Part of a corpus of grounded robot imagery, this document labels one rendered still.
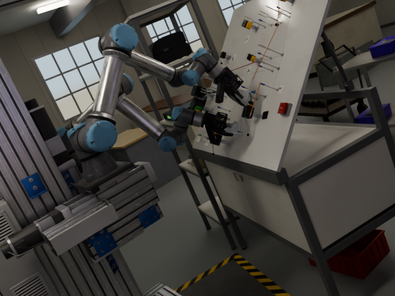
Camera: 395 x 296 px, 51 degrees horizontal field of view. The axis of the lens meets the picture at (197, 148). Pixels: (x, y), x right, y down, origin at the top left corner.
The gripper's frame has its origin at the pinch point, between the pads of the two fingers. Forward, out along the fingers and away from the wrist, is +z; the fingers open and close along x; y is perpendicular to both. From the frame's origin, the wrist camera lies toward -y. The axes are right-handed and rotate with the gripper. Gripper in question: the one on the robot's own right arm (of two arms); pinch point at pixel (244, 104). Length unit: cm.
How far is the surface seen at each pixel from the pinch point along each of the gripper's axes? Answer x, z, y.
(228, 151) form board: 27.3, 17.9, -14.8
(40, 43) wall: 632, -194, 78
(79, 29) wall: 644, -164, 150
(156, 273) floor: 138, 71, -96
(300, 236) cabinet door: -15, 59, -35
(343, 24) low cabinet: 480, 203, 487
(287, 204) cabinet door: -17, 42, -28
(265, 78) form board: 3.3, 1.5, 20.4
